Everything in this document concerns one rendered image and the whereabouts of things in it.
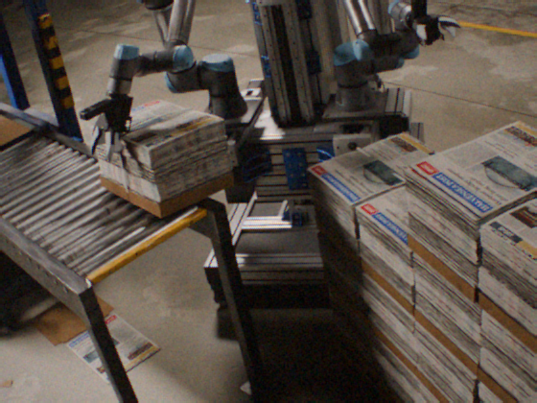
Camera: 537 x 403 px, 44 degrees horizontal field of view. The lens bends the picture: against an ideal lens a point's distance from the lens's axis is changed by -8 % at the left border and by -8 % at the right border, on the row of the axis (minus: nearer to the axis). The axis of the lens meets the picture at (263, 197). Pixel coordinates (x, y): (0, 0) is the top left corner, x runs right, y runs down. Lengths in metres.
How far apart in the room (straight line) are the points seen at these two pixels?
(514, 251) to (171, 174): 1.12
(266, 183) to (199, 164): 0.67
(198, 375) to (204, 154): 0.98
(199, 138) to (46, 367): 1.37
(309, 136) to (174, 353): 1.02
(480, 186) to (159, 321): 1.87
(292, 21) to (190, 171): 0.76
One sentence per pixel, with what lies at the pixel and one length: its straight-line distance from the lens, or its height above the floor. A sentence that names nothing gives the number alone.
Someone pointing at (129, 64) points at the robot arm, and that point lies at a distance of 2.17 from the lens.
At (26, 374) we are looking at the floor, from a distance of 3.13.
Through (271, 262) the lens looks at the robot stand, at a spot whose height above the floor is 0.23.
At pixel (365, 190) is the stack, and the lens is 2.08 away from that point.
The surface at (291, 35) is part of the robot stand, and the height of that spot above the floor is 1.10.
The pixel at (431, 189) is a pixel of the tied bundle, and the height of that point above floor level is 1.06.
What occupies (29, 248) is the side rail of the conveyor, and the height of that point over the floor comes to 0.80.
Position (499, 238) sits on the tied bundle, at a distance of 1.44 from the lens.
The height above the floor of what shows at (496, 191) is 1.07.
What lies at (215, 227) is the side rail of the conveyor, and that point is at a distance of 2.21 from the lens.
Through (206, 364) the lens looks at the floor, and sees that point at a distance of 2.84.
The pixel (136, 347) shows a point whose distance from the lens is 3.01.
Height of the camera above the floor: 1.87
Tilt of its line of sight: 29 degrees down
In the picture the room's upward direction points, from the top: 12 degrees counter-clockwise
